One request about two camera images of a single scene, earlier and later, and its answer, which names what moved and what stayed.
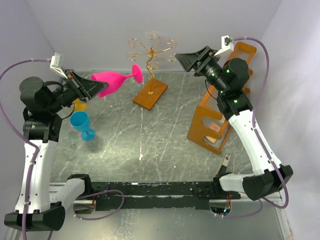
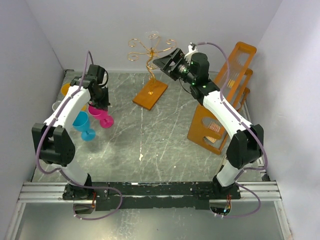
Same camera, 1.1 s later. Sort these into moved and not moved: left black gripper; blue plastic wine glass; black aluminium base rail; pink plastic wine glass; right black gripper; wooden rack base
Moved: pink plastic wine glass; right black gripper; left black gripper
Not moved: wooden rack base; blue plastic wine glass; black aluminium base rail
